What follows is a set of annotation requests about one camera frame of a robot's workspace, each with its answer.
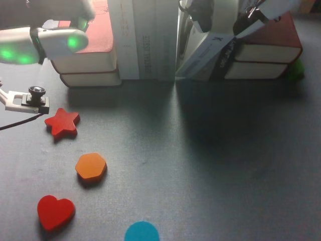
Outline dark red hardcover book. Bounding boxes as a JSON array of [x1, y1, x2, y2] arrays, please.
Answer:
[[224, 60, 290, 80], [233, 11, 303, 64], [59, 67, 123, 88], [49, 0, 118, 75]]

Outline blue round block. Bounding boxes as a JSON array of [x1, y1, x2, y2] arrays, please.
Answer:
[[124, 220, 161, 241]]

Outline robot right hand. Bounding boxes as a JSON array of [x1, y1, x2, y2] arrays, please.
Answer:
[[0, 0, 96, 65]]

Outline green toy block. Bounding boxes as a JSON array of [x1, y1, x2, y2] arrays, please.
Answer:
[[286, 58, 306, 82]]

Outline black camera cable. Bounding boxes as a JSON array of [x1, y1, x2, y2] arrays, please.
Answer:
[[0, 112, 45, 132]]

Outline orange hexagon block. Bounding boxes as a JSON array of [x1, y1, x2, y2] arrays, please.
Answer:
[[75, 152, 108, 185]]

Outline red heart block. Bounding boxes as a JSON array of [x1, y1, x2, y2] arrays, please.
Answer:
[[37, 195, 76, 233]]

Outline white book small photo cover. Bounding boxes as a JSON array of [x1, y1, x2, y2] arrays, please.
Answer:
[[175, 31, 238, 81]]

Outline grey table cloth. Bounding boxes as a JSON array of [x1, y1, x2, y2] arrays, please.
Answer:
[[0, 12, 321, 241]]

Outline red star block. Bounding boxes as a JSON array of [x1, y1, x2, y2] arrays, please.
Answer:
[[44, 107, 81, 141]]

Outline wrist camera on white bracket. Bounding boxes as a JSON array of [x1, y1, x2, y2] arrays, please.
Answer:
[[0, 85, 50, 115]]

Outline white hardcover book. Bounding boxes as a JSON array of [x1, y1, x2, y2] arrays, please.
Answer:
[[107, 0, 140, 79], [138, 0, 157, 80]]

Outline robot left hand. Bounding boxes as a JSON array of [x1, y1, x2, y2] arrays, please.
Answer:
[[179, 0, 301, 38]]

